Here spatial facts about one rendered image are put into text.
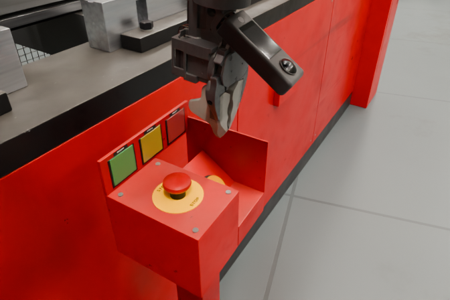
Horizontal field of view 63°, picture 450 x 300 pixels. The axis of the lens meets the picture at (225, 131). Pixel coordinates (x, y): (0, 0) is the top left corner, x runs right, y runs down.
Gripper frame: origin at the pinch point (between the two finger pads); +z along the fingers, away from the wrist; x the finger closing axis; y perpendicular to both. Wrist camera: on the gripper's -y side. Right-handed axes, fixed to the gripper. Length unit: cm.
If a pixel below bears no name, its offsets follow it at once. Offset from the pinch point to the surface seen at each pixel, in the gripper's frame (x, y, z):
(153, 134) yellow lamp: 4.8, 9.9, 2.2
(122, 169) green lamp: 11.8, 9.7, 4.2
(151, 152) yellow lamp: 5.7, 9.6, 4.9
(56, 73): 3.8, 31.9, -0.8
